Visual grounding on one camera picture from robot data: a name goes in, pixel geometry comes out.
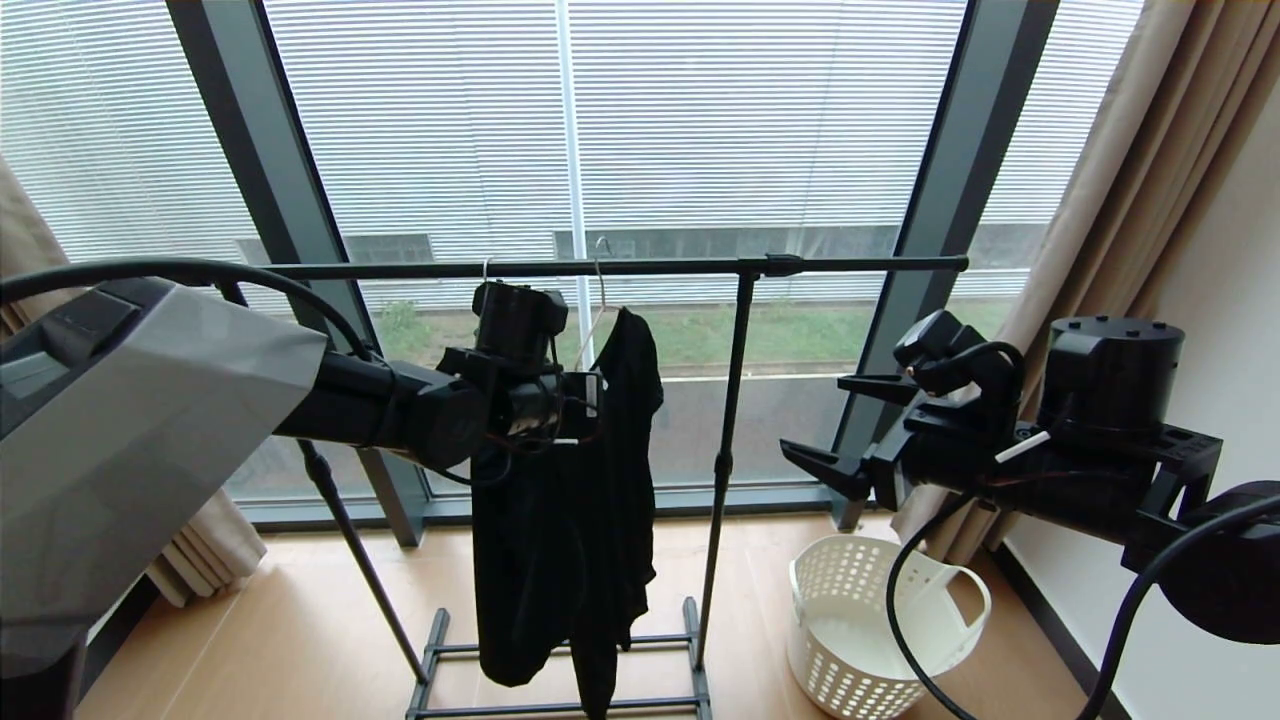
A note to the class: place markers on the beige curtain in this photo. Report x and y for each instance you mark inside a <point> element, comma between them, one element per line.
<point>210,550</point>
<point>1130,200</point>

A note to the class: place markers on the pink clothes hanger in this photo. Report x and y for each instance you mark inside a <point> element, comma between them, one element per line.
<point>602,290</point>
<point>486,270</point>

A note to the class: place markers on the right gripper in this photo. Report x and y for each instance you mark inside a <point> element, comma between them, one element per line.
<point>1000,465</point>

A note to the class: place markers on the black clothes rack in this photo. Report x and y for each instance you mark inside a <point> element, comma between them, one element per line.
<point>720,460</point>

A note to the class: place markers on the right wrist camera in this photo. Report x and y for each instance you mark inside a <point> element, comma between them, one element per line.
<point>950,350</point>

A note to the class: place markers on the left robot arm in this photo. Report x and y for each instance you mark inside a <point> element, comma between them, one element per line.
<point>130,450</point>

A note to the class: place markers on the heap of clothes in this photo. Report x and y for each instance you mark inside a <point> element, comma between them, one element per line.
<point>625,480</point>

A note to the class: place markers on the white laundry basket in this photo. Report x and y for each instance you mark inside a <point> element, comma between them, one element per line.
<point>860,600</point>

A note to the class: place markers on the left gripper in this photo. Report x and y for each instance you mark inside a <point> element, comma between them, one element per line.
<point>550,405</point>

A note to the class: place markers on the window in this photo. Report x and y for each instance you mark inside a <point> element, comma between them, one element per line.
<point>300,150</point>

